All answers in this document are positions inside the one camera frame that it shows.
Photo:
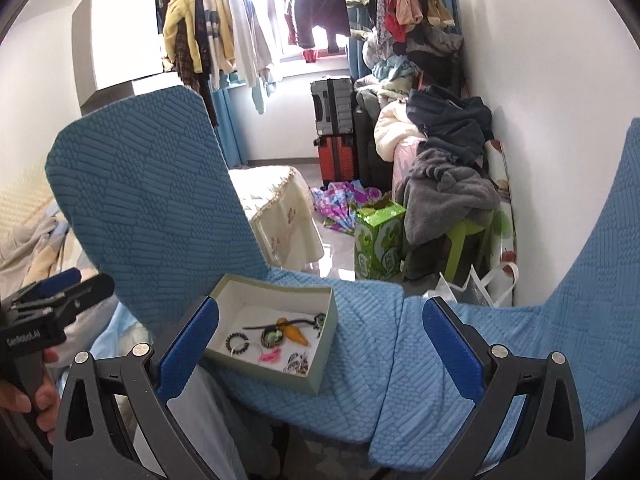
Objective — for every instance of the cream lace covered table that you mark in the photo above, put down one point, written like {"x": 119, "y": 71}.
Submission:
{"x": 279, "y": 208}

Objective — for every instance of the green plastic stool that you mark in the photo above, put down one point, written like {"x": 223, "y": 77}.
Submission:
{"x": 450, "y": 254}

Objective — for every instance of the dark navy jacket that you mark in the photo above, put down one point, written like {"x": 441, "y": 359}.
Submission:
{"x": 459, "y": 126}

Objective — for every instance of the white wardrobe cabinet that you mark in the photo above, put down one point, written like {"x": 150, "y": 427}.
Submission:
{"x": 114, "y": 43}

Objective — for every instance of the yellow hanging jacket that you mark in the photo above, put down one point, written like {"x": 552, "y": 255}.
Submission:
{"x": 202, "y": 31}

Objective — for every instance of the left blue covered chair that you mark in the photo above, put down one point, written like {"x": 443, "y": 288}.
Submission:
{"x": 147, "y": 192}

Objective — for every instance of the grey hard suitcase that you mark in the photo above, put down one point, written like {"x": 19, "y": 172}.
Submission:
{"x": 333, "y": 105}

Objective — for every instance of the pink hair clip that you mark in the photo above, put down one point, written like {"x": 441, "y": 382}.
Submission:
{"x": 271, "y": 357}

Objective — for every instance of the green tissue carton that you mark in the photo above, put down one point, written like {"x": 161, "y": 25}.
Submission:
{"x": 379, "y": 234}

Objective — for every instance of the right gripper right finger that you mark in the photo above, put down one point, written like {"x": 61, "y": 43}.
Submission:
{"x": 548, "y": 440}

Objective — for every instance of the red hard suitcase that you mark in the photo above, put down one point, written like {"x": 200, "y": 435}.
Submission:
{"x": 337, "y": 158}

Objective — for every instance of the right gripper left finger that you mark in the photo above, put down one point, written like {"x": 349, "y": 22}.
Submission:
{"x": 92, "y": 441}

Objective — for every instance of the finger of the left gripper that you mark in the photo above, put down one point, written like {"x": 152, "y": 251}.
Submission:
{"x": 68, "y": 304}
{"x": 47, "y": 288}

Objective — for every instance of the green white cardboard box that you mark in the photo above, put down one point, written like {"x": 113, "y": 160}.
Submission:
{"x": 244, "y": 302}

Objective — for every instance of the grey fleece blanket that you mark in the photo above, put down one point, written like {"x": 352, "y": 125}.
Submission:
{"x": 438, "y": 194}

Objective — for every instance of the green jade pendant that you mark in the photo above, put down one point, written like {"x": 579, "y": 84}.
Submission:
{"x": 274, "y": 335}

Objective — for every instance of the cream puffy coat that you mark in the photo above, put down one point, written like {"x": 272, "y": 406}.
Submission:
{"x": 392, "y": 127}

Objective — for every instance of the colourful purple cloth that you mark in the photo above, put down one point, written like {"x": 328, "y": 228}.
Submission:
{"x": 338, "y": 202}

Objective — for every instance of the black suitcase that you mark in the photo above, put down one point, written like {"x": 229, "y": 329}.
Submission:
{"x": 374, "y": 172}

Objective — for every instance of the person left hand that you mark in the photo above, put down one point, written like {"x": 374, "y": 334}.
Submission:
{"x": 46, "y": 399}

